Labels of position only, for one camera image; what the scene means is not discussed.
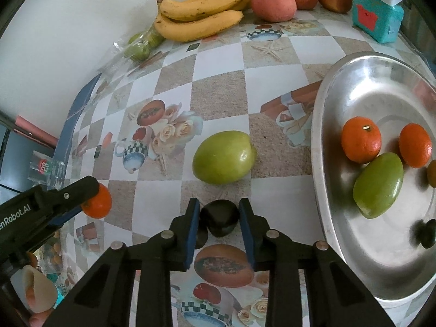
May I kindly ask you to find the dark furniture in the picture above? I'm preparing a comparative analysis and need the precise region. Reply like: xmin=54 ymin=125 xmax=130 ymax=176
xmin=0 ymin=111 xmax=57 ymax=195

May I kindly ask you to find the pink red strip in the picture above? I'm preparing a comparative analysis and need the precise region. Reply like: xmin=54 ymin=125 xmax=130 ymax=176
xmin=15 ymin=116 xmax=59 ymax=148

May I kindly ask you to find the pink red apple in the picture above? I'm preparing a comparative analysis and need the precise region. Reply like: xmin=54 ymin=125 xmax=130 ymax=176
xmin=251 ymin=0 xmax=298 ymax=22

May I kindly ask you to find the elongated green mango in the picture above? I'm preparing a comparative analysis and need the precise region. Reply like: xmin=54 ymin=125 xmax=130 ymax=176
xmin=352 ymin=152 xmax=405 ymax=219

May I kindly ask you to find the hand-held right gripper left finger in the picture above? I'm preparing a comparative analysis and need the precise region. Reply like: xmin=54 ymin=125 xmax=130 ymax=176
xmin=46 ymin=198 xmax=201 ymax=327

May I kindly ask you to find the round metal plate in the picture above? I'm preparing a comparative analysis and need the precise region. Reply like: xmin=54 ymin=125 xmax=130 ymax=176
xmin=311 ymin=52 xmax=436 ymax=302

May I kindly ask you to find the dark plum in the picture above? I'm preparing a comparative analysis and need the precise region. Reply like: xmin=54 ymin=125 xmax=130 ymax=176
xmin=199 ymin=199 xmax=240 ymax=238
xmin=414 ymin=219 xmax=436 ymax=249

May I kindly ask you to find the small orange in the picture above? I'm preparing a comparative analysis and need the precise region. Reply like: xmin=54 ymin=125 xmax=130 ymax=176
xmin=398 ymin=123 xmax=432 ymax=168

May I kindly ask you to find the round green mango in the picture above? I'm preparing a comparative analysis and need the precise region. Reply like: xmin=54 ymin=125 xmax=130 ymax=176
xmin=192 ymin=130 xmax=257 ymax=185

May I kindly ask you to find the small green fruit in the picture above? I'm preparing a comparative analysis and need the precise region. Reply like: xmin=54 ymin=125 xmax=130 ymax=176
xmin=123 ymin=43 xmax=151 ymax=61
xmin=145 ymin=29 xmax=166 ymax=46

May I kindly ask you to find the yellow banana bunch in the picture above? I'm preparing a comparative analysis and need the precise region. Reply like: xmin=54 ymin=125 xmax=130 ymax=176
xmin=152 ymin=0 xmax=267 ymax=42

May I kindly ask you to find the person's left hand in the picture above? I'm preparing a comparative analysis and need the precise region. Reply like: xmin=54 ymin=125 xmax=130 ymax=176
xmin=10 ymin=265 xmax=59 ymax=327

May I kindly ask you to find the clear container with red label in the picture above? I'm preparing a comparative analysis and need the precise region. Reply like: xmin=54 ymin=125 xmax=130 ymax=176
xmin=29 ymin=150 xmax=66 ymax=182

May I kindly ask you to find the teal box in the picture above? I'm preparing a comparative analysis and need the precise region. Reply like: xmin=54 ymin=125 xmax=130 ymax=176
xmin=352 ymin=0 xmax=405 ymax=44

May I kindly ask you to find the checkered printed tablecloth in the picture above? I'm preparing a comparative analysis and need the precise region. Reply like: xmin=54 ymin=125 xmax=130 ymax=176
xmin=25 ymin=8 xmax=436 ymax=327

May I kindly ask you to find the orange with pale stem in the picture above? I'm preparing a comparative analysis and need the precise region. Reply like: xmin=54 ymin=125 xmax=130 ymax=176
xmin=341 ymin=116 xmax=382 ymax=163

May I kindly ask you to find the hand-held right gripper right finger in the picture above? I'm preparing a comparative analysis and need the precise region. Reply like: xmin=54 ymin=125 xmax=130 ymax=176
xmin=238 ymin=198 xmax=397 ymax=327

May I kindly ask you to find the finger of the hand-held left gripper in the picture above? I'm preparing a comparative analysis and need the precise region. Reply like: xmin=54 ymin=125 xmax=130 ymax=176
xmin=32 ymin=176 xmax=100 ymax=227

